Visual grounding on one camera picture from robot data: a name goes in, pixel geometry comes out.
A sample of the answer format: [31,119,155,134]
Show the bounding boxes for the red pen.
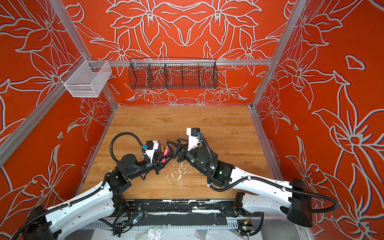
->
[162,147,170,164]

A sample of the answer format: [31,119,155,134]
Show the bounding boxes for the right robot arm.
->
[167,136,339,228]

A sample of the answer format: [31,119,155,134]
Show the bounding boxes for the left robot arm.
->
[12,132,174,240]

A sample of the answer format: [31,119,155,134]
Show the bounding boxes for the clear plastic bin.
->
[60,61,112,98]

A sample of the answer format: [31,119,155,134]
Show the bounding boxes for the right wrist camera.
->
[186,128,201,151]

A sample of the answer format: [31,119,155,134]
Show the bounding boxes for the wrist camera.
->
[142,141,159,164]
[186,128,201,151]

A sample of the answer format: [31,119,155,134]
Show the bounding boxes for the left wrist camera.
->
[142,141,159,164]

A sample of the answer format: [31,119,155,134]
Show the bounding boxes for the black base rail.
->
[101,198,262,218]

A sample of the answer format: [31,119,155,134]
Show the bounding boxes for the black wire basket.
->
[128,58,219,90]

